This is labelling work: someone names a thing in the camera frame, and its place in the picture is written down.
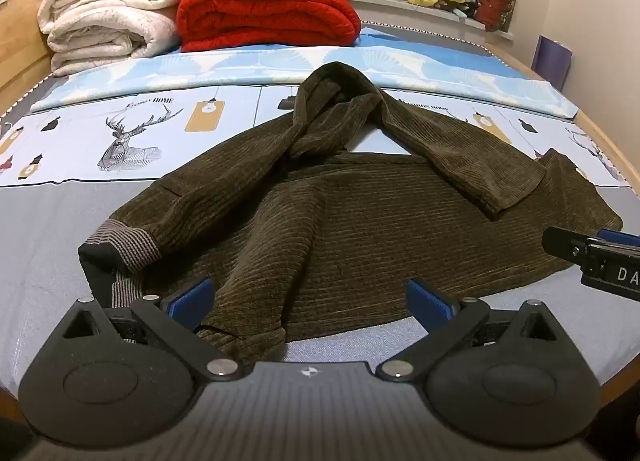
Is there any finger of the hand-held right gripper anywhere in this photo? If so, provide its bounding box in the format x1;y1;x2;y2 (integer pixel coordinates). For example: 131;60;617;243
542;226;592;263
596;229;640;247

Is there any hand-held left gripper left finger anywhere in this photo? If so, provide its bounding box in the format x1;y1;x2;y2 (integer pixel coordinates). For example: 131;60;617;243
52;277;246;382

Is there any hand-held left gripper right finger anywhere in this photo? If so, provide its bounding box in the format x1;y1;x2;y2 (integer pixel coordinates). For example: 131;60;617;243
376;279;577;383

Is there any deer print bed sheet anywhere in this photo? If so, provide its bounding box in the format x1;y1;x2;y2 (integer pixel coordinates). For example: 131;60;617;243
0;21;640;392

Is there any light blue patterned blanket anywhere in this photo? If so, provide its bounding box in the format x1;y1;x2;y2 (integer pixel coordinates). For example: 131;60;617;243
30;27;581;120

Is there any cream fleece folded blanket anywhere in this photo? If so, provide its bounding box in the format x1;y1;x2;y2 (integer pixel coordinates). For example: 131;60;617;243
47;8;182;78

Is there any red folded blanket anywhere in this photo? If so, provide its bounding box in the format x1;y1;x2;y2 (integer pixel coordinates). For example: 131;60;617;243
176;0;362;52

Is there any white windowsill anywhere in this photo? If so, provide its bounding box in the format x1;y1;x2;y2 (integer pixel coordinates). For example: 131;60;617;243
345;0;488;32

